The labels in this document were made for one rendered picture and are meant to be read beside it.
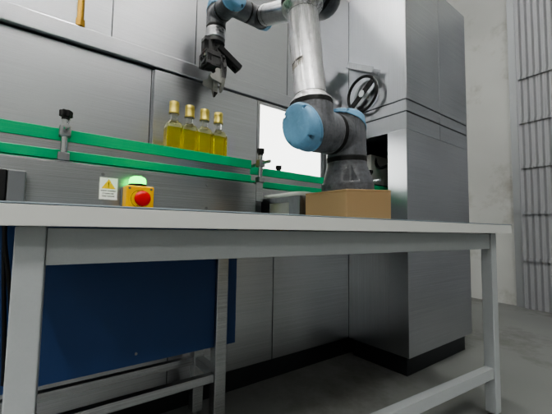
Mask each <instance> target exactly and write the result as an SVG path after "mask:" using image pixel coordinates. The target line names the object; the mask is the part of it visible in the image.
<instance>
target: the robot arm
mask: <svg viewBox="0 0 552 414"><path fill-rule="evenodd" d="M340 1H341V0H277V1H273V2H268V3H265V4H262V5H256V4H254V3H253V2H250V1H248V0H209V1H208V4H207V9H206V14H207V17H206V35H205V36H204V38H203V39H202V40H201V55H200V56H199V69H201V70H206V71H211V72H212V73H210V74H209V78H208V79H205V80H203V85H204V86H206V87H207V88H209V89H211V90H212V95H213V97H215V96H216V94H217V93H218V91H217V90H218V83H219V93H222V91H223V88H224V85H225V80H226V75H227V66H228V67H229V68H230V69H231V70H232V71H233V72H234V73H235V74H236V73H237V72H238V71H240V70H241V69H242V64H241V63H240V62H239V61H238V60H237V59H236V58H235V57H234V56H233V55H232V54H230V52H229V51H228V50H227V49H226V48H225V47H224V46H225V34H226V23H227V22H228V21H229V20H231V19H232V18H235V19H237V20H239V21H242V22H244V23H246V24H248V25H251V26H253V27H255V28H256V29H258V30H263V31H267V30H269V29H270V28H271V26H272V25H279V24H284V23H288V30H289V40H290V49H291V59H292V77H293V87H294V96H295V97H294V98H293V100H292V101H291V102H290V106H289V107H288V109H287V110H286V112H285V113H284V115H285V117H284V118H283V134H284V137H285V139H286V141H287V142H288V144H289V145H290V146H292V147H293V148H295V149H298V150H302V151H305V152H315V153H320V154H326V159H327V168H326V172H325V175H324V182H323V184H322V186H321V191H334V190H342V189H366V190H374V189H375V184H374V182H373V179H372V176H371V175H370V170H369V169H368V166H367V152H366V119H365V116H364V114H363V113H362V112H360V111H358V110H356V109H354V108H336V109H334V104H333V98H332V97H331V96H330V95H329V94H327V93H326V88H325V78H324V63H323V54H322V45H321V37H320V21H324V20H326V19H328V18H330V17H331V16H332V15H333V14H334V13H335V12H336V11H337V9H338V6H339V4H340Z"/></svg>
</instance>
